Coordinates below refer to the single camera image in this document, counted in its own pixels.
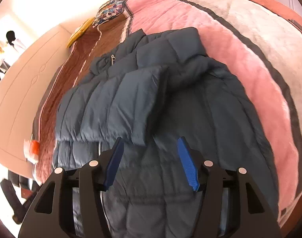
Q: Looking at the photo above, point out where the beige headboard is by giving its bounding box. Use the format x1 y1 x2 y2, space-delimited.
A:
0 23 72 179

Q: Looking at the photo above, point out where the pink brown striped blanket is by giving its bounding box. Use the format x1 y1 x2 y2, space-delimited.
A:
33 0 302 228

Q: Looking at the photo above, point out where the cartoon print pillow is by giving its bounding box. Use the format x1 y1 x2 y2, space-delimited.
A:
93 0 130 28

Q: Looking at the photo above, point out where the white hanging garment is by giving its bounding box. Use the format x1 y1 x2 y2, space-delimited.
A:
10 40 26 54

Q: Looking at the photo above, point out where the salmon bedsheet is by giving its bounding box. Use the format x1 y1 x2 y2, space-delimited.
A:
199 0 302 42

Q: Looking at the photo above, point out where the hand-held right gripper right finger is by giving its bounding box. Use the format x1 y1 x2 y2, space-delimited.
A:
177 136 282 238

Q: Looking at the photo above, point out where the orange white packet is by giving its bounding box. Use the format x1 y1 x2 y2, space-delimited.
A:
23 139 40 164

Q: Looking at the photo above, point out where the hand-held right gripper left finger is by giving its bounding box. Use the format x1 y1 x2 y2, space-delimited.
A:
17 137 125 238

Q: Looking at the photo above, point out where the yellow pillow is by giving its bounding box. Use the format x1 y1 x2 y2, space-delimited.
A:
67 17 95 48

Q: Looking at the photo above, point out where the black bulky object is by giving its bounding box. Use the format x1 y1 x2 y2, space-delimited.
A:
0 171 40 225

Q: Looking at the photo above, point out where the blue-grey puffer jacket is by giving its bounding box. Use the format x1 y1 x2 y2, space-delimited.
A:
52 27 280 238

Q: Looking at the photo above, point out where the black phone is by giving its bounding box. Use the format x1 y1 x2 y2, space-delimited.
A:
288 19 302 41

